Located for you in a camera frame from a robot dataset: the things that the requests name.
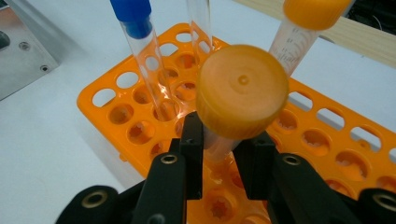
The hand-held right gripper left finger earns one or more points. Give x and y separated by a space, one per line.
191 155

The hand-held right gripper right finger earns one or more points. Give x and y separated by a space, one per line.
258 165

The orange cap test tube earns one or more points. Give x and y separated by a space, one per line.
314 12
243 90

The orange plastic test tube rack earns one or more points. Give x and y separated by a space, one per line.
85 104

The blue cap test tube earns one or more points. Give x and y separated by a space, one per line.
199 18
134 15

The silver metal test tube rack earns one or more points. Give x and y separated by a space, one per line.
21 68

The wooden board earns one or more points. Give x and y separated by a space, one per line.
358 40

